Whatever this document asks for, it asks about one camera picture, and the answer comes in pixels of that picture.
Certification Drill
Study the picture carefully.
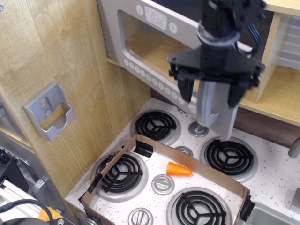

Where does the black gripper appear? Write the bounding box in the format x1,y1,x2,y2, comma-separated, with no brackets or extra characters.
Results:
167,36,265,107

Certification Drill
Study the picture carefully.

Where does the silver knob front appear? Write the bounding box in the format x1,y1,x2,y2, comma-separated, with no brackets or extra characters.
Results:
128,208,154,225

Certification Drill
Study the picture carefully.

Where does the front right stove burner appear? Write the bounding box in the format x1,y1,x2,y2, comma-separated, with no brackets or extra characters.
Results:
166,187,233,225

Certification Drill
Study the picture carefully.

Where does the grey wall phone holder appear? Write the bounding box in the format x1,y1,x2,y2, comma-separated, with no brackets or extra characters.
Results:
22,82,76,141

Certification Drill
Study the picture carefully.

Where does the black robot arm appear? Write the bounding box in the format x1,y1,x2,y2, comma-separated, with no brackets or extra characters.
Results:
167,0,267,108

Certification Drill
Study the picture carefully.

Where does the back left stove burner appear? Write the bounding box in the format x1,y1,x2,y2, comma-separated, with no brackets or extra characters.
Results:
130,110,181,146

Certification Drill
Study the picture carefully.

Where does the silver sink basin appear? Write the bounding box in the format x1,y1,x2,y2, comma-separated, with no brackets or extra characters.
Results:
243,202,300,225

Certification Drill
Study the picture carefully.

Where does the grey faucet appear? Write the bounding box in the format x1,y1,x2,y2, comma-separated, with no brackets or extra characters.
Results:
288,137,300,158

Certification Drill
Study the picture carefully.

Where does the hanging silver strainer spoon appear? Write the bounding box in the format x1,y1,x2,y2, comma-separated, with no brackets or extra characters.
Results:
177,107,188,116

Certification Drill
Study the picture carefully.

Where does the stove burner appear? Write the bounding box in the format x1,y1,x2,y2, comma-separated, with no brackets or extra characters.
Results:
166,187,233,225
199,137,258,183
96,152,149,203
130,110,181,146

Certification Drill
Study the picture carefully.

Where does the grey oven door handle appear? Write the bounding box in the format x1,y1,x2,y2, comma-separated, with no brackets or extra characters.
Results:
32,177,64,211

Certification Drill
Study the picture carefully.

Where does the orange toy carrot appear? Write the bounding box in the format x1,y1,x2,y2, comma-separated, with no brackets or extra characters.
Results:
166,162,193,176

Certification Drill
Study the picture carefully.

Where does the brown cardboard barrier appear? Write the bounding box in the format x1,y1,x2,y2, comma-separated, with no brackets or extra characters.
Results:
80,135,254,225

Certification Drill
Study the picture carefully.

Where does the back right stove burner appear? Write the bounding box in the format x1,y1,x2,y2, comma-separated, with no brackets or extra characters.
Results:
199,137,258,183

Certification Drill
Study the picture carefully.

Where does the silver toy microwave door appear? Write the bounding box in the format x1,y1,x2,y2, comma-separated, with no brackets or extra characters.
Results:
97,0,237,139

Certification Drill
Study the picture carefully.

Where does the silver knob small middle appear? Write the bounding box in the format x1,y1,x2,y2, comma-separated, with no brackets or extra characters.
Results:
175,146,193,157

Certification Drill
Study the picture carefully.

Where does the black cable bottom left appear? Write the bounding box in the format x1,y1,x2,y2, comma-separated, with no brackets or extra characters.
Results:
0,199,54,225

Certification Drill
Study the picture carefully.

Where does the orange toy at bottom left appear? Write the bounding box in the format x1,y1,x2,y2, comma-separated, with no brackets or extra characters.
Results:
38,207,61,222

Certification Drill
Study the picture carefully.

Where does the silver knob back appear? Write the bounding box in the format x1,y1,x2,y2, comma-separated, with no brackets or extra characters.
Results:
188,122,209,138

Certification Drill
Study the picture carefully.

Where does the front left stove burner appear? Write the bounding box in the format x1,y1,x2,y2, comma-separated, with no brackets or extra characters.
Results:
96,152,149,203

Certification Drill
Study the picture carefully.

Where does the silver knob centre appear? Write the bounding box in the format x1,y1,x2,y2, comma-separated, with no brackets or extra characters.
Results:
151,174,175,195

